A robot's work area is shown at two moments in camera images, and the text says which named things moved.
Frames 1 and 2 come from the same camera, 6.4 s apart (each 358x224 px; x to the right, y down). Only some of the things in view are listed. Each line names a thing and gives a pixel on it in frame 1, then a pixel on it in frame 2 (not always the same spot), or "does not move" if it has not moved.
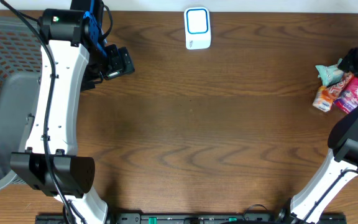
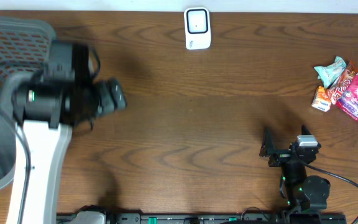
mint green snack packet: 330,74 does not move
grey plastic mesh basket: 11,66 does not move
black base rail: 201,218 does not move
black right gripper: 350,65 -> 280,156
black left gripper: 124,61 -> 112,95
